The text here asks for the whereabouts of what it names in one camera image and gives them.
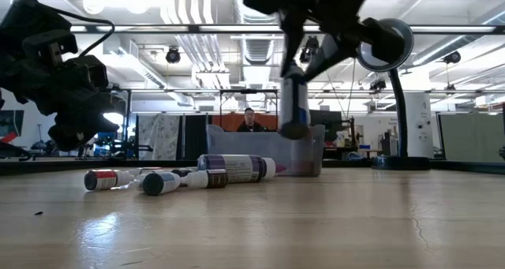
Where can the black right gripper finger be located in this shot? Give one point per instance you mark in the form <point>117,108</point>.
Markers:
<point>292,40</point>
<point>329,54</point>

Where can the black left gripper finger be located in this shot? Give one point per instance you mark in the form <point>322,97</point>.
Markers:
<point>115,103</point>
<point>79,129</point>

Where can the small red food coloring bottle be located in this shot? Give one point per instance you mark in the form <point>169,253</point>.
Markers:
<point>102,180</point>

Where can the small blue food coloring bottle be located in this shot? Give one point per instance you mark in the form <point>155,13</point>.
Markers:
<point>158,184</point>

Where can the small brown food coloring bottle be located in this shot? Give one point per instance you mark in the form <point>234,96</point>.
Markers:
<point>217,179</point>

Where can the large purple food coloring bottle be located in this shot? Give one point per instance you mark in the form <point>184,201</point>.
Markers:
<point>236,168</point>

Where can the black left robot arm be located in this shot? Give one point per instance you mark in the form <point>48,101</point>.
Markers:
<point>35,12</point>

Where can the white patterned curtain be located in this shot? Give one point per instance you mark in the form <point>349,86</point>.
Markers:
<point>159,137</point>

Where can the black hanging spotlight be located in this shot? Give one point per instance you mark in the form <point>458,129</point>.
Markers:
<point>378,85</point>
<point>452,57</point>
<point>173,56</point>

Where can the black computer monitor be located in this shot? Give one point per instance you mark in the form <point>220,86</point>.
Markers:
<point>327,121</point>

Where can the person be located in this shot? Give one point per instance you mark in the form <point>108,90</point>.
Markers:
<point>249,117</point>

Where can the black gooseneck desk lamp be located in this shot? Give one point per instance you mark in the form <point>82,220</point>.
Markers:
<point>400,115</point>

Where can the overhead bar with strip lights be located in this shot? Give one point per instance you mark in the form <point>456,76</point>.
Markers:
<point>193,28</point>

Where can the white round column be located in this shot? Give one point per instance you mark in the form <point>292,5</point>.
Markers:
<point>420,123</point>

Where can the translucent grey plastic bin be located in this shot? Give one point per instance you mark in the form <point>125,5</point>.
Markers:
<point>252,150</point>

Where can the grey partition panel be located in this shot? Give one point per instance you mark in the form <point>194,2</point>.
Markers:
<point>469,137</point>

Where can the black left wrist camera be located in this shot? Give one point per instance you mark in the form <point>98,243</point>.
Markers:
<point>92,72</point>

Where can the black aluminium table frame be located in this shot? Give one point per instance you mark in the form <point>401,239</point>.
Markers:
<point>59,165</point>

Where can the dark wall picture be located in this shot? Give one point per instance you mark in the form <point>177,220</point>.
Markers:
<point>12,123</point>

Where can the black metal stand frame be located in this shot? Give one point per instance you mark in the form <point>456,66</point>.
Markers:
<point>248,91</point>

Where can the orange partition wall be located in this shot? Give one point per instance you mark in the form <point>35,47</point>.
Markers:
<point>227,123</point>

